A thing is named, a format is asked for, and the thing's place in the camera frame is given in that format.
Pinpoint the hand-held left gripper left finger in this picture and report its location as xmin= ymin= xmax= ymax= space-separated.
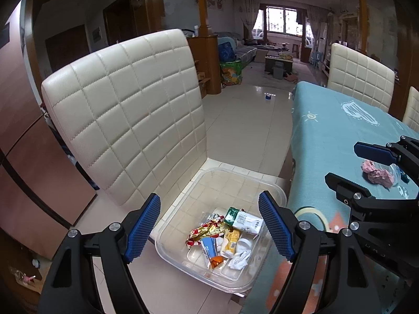
xmin=38 ymin=193 xmax=162 ymax=314

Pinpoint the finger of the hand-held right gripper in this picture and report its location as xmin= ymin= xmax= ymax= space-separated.
xmin=325 ymin=172 xmax=419 ymax=210
xmin=354 ymin=136 xmax=419 ymax=171

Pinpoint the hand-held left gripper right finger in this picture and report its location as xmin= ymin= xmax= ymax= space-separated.
xmin=258 ymin=191 xmax=391 ymax=314

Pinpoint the white and green packet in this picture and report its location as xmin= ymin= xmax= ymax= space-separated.
xmin=224 ymin=206 xmax=265 ymax=235

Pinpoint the clear plastic container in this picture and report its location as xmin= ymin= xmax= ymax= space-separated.
xmin=155 ymin=167 xmax=288 ymax=294

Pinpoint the red and yellow wrapper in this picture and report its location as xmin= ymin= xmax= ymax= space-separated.
xmin=185 ymin=214 xmax=230 ymax=248

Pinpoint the pink crumpled paper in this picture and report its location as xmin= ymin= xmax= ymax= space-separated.
xmin=361 ymin=160 xmax=395 ymax=187

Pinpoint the round glass plate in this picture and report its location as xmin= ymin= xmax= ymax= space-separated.
xmin=373 ymin=162 xmax=410 ymax=185

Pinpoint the blue printed tablecloth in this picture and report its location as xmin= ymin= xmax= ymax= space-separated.
xmin=241 ymin=81 xmax=419 ymax=314

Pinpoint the narrow white quilted chair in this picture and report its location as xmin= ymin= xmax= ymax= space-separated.
xmin=402 ymin=86 xmax=419 ymax=129

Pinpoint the wide white quilted chair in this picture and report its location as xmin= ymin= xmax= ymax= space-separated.
xmin=327 ymin=42 xmax=396 ymax=114

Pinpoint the large white quilted leather chair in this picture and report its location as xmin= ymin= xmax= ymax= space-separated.
xmin=41 ymin=29 xmax=289 ymax=301

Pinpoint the white standing air conditioner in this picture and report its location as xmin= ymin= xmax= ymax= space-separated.
xmin=319 ymin=22 xmax=329 ymax=70

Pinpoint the dark coffee table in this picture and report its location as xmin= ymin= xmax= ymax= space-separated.
xmin=264 ymin=50 xmax=294 ymax=73

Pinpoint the brown refrigerator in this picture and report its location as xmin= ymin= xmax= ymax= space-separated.
xmin=0 ymin=0 xmax=98 ymax=260

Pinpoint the colourful printed bag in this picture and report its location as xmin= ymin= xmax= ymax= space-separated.
xmin=219 ymin=59 xmax=245 ymax=87

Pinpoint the barred window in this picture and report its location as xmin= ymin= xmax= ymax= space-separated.
xmin=264 ymin=5 xmax=299 ymax=35

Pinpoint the grey sofa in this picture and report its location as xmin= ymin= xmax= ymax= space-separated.
xmin=217 ymin=32 xmax=260 ymax=65

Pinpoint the blue bag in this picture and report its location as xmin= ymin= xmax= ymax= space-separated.
xmin=218 ymin=42 xmax=237 ymax=62

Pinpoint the wooden counter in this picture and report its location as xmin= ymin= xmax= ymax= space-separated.
xmin=186 ymin=34 xmax=224 ymax=98

